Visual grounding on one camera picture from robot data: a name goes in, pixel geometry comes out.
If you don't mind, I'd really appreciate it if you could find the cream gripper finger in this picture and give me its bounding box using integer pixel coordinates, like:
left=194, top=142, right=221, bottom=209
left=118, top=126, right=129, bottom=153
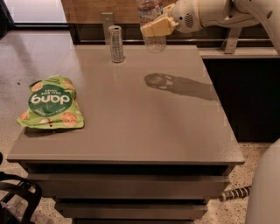
left=140, top=16, right=179, bottom=38
left=163, top=3, right=175, bottom=18

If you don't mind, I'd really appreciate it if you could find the clear plastic water bottle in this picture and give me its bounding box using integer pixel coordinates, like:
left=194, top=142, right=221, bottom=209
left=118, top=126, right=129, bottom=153
left=136, top=0, right=166, bottom=53

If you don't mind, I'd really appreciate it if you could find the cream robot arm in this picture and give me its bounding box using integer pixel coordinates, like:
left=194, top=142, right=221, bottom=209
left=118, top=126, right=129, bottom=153
left=141, top=0, right=280, bottom=224

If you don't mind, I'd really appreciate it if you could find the silver redbull can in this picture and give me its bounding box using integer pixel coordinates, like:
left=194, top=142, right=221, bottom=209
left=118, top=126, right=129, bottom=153
left=108, top=25, right=125, bottom=63

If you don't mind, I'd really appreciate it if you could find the grey drawer cabinet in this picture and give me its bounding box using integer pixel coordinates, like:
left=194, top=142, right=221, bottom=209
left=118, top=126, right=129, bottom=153
left=8, top=45, right=244, bottom=224

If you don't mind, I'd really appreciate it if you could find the green dang chips bag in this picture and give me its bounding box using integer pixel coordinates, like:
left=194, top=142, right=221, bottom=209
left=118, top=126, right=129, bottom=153
left=17, top=75, right=84, bottom=130

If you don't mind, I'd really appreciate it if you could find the white power strip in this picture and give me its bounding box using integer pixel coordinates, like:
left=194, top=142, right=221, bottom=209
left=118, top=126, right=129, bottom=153
left=219, top=185, right=251, bottom=201

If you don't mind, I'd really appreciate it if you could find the black chair base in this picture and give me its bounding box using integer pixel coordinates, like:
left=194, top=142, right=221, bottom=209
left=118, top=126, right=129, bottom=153
left=0, top=151, right=43, bottom=224

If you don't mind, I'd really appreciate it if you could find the right metal bracket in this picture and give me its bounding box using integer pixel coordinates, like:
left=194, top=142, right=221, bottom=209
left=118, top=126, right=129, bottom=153
left=221, top=28, right=242, bottom=54

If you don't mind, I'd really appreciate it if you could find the metal bracket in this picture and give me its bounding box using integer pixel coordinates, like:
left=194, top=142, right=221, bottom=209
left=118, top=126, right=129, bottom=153
left=221, top=28, right=242, bottom=54
left=101, top=12, right=115, bottom=45

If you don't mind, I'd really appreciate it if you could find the left metal bracket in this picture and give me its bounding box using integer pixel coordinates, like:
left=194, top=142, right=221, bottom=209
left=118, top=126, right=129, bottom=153
left=101, top=12, right=115, bottom=45

